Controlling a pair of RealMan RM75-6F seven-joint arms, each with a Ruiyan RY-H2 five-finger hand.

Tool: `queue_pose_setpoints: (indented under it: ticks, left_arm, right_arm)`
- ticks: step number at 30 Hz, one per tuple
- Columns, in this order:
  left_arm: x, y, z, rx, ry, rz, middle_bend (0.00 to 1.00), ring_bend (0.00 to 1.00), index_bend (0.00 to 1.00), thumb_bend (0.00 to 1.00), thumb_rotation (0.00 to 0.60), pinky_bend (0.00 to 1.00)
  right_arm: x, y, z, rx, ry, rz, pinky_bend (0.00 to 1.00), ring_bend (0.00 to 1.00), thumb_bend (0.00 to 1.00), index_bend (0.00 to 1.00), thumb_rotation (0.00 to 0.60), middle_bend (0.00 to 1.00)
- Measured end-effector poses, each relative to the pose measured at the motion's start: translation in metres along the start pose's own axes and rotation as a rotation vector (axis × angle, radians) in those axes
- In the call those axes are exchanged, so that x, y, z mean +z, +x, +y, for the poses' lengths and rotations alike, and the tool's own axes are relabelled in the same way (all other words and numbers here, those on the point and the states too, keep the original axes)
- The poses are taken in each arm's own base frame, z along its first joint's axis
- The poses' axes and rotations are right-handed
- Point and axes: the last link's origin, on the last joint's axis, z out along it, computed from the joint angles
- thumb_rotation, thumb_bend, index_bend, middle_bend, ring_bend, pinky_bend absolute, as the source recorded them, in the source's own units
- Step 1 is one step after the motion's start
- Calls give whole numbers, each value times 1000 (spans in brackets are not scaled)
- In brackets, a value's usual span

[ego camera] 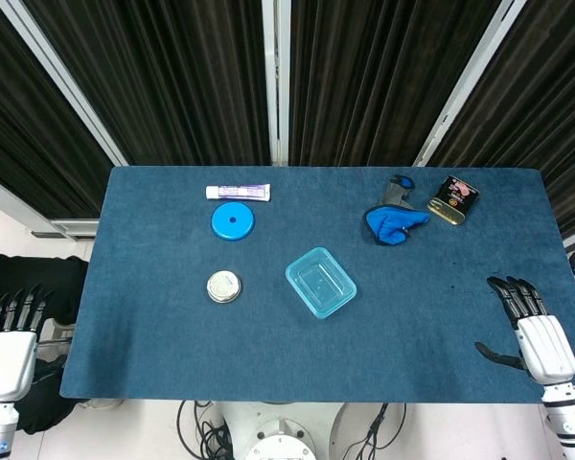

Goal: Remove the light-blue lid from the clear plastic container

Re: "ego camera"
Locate white upright frame post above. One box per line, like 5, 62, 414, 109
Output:
261, 0, 291, 167

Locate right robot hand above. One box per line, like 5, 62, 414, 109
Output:
474, 275, 575, 385

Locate blue round disc with hole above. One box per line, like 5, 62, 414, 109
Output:
210, 202, 256, 242

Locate white frame rail with vent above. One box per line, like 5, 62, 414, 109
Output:
0, 170, 101, 242

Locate white slanted frame post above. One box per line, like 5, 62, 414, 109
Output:
413, 0, 529, 168
0, 0, 128, 167

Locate black cable tangle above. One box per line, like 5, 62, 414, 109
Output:
175, 399, 235, 460

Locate round metal tin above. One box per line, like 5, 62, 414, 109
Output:
206, 270, 243, 304

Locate black cables with plug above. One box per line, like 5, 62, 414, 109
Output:
343, 402, 408, 460

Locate grey glove with blue trim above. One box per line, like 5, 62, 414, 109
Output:
380, 173, 417, 208

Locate blue black cleaning mitt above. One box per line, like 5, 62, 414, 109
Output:
362, 204, 432, 247

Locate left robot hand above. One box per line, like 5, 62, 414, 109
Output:
0, 282, 55, 405

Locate white shoe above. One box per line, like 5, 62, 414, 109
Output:
78, 397, 124, 412

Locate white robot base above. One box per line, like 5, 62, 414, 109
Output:
218, 401, 349, 460

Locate black gold can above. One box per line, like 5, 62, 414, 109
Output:
426, 175, 481, 227

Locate person in black clothes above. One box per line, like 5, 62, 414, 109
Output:
0, 252, 91, 435

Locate white purple toothpaste tube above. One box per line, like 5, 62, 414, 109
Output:
204, 184, 273, 203

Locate dark pleated curtain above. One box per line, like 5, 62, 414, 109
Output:
0, 0, 104, 219
287, 0, 504, 167
428, 0, 575, 240
22, 0, 272, 167

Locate blue fabric table cover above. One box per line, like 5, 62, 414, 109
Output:
58, 165, 575, 404

